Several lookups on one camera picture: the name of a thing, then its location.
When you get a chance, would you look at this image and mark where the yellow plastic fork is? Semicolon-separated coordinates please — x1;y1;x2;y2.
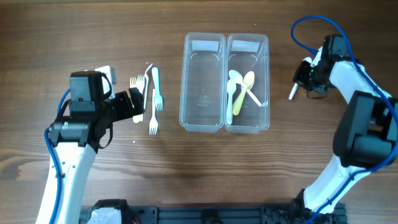
130;77;143;123

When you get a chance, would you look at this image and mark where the yellow plastic spoon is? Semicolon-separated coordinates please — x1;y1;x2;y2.
233;71;255;116

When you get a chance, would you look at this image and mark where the white plastic spoon long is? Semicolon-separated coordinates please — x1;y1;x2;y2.
228;70;262;107

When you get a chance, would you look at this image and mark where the white plastic spoon thick handle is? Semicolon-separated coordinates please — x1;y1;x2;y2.
226;79;236;124

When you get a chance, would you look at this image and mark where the white plastic fork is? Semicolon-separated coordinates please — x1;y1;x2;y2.
137;75;145;122
149;89;159;135

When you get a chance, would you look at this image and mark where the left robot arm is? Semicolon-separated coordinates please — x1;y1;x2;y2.
36;70;144;223

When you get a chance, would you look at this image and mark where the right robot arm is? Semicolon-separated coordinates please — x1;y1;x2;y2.
290;55;397;223

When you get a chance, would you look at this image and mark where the left clear plastic container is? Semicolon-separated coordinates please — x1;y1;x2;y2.
179;32;226;133

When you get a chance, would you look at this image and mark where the clear plastic container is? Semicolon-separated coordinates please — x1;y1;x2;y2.
225;34;270;134
179;32;226;133

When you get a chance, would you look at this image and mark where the right clear plastic container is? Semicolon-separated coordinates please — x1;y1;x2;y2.
225;34;270;134

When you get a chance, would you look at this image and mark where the light blue plastic fork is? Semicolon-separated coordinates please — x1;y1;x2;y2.
151;67;163;111

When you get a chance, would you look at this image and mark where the white fork on its side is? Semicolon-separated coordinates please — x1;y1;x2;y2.
143;63;153;110

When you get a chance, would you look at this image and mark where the right blue cable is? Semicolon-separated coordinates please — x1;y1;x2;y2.
290;15;398;224

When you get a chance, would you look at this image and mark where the blue cable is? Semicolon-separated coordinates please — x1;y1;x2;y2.
290;15;398;224
44;88;72;224

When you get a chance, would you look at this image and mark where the left blue cable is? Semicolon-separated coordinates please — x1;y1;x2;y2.
44;88;72;224

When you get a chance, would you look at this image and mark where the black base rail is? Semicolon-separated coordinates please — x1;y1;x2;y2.
78;198;348;224

